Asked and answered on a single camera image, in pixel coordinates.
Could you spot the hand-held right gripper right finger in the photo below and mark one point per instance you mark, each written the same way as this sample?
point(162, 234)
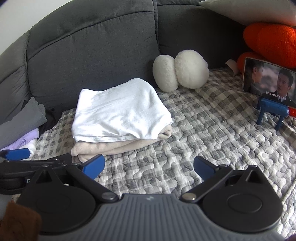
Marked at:
point(203, 166)

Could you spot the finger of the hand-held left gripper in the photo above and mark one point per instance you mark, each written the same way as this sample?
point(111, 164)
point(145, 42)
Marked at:
point(57, 162)
point(17, 154)

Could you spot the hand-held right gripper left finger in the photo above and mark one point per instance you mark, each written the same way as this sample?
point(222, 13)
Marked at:
point(93, 165)

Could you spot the cream garment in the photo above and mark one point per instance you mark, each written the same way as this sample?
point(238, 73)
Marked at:
point(111, 148)

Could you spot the white pants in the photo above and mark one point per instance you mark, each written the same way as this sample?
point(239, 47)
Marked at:
point(120, 109)

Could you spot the purple garment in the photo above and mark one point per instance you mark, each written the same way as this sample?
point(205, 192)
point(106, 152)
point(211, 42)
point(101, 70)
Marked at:
point(20, 142)

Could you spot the grey garment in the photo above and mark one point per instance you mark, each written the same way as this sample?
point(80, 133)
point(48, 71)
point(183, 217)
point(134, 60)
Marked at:
point(20, 122)

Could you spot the grey checked quilted blanket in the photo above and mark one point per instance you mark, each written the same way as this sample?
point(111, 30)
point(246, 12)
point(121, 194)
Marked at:
point(196, 129)

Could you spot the dark garment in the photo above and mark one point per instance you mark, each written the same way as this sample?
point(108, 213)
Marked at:
point(49, 120)

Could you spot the blue phone stand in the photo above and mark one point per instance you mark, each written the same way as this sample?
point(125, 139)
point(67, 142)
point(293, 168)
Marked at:
point(272, 109)

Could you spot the white round plush cushion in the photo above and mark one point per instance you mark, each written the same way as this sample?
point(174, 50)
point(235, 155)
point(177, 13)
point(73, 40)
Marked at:
point(185, 69)

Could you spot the white fabric label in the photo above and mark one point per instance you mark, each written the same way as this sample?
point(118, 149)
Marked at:
point(232, 67)

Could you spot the smartphone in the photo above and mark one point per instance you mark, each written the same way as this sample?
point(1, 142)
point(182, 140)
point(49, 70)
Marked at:
point(268, 81)

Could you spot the grey sofa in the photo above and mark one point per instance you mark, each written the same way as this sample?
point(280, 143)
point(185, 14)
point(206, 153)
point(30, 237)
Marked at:
point(92, 46)

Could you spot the orange pumpkin cushion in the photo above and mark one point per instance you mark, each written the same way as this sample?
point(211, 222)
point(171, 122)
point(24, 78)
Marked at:
point(275, 41)

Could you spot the light grey pillow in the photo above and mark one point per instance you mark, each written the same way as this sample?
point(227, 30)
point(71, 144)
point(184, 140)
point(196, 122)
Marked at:
point(242, 9)

